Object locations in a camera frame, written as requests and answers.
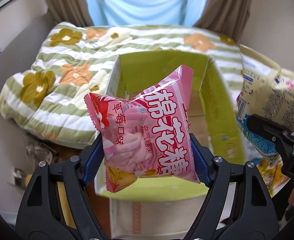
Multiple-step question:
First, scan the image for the light blue window cloth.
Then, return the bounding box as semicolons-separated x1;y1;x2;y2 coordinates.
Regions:
86;0;207;27

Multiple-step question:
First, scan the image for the pink marshmallow snack bag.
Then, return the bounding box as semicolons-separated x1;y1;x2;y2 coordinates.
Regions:
84;65;199;193

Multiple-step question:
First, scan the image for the floral striped quilt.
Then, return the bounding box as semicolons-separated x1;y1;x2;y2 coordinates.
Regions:
0;22;243;148

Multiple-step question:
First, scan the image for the cream blue snack bag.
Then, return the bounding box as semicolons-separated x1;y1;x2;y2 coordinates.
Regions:
236;45;294;196

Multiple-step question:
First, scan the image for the brown curtain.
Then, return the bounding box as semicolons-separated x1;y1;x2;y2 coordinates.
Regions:
45;0;94;27
194;0;252;42

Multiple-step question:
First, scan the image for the green cardboard box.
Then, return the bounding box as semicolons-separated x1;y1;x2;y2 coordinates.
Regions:
94;50;244;202

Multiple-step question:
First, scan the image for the brown left curtain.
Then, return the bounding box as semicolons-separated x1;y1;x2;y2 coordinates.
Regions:
45;0;94;27

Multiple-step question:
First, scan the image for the brown right curtain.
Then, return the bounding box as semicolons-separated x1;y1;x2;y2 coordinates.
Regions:
194;0;252;42

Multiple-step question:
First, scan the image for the grey bed headboard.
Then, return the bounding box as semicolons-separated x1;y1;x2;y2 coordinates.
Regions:
0;12;56;92

